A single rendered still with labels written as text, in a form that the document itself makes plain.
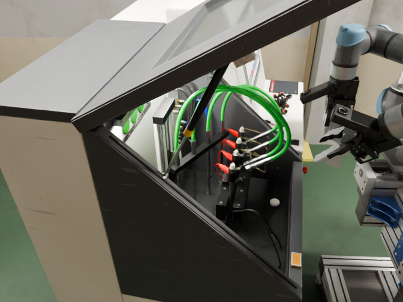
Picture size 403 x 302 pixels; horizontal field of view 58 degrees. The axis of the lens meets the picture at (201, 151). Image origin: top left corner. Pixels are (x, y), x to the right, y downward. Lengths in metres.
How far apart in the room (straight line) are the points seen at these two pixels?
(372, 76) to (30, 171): 2.96
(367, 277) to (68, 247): 1.57
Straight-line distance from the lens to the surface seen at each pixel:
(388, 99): 1.59
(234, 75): 1.49
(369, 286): 2.22
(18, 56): 3.68
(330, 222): 2.76
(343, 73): 1.19
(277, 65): 3.27
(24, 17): 3.53
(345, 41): 1.16
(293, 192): 1.47
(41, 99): 0.99
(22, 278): 2.60
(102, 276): 1.33
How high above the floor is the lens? 1.91
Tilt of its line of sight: 36 degrees down
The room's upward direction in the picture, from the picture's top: 1 degrees counter-clockwise
